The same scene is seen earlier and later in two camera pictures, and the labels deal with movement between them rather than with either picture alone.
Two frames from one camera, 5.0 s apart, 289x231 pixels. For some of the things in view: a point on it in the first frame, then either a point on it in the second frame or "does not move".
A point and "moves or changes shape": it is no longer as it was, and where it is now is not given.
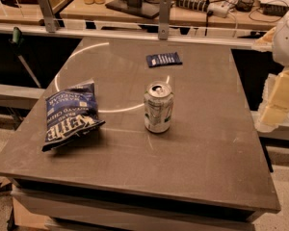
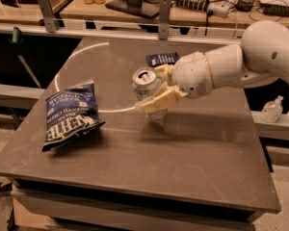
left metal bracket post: x=51 y=23 does not move
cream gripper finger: x=284 y=97 to x=192 y=77
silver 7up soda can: x=158 y=107 moves or changes shape
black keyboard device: x=273 y=10 does not move
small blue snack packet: x=163 y=60 does not move
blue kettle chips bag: x=70 y=113 does not move
